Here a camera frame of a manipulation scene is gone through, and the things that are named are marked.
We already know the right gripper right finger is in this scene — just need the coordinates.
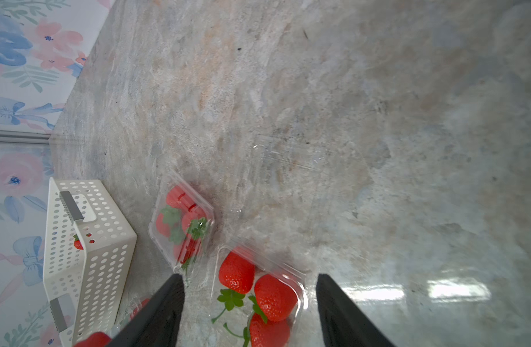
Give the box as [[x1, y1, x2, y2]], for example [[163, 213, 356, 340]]
[[316, 274, 394, 347]]

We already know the white perforated plastic basket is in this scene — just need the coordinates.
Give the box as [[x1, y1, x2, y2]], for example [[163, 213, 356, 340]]
[[43, 179, 137, 346]]

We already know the strawberry back row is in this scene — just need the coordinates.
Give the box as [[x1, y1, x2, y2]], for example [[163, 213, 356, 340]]
[[248, 275, 298, 322], [173, 237, 201, 270], [211, 252, 255, 323]]

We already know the strawberry lone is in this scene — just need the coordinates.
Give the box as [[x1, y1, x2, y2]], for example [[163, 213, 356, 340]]
[[166, 185, 197, 213]]

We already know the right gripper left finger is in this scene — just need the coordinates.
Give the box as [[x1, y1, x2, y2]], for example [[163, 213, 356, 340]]
[[108, 274, 185, 347]]

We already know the strawberry with stem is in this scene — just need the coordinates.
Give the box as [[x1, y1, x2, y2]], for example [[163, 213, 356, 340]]
[[156, 206, 181, 238]]

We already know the clear plastic clamshell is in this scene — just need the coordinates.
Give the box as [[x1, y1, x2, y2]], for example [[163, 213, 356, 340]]
[[209, 136, 331, 346], [148, 171, 215, 281]]

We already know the clear plastic clamshell container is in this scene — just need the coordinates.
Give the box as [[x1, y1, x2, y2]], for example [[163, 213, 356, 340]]
[[110, 296, 151, 338]]

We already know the left aluminium corner post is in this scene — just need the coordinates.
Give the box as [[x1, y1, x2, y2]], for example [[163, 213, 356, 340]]
[[0, 130, 50, 145]]

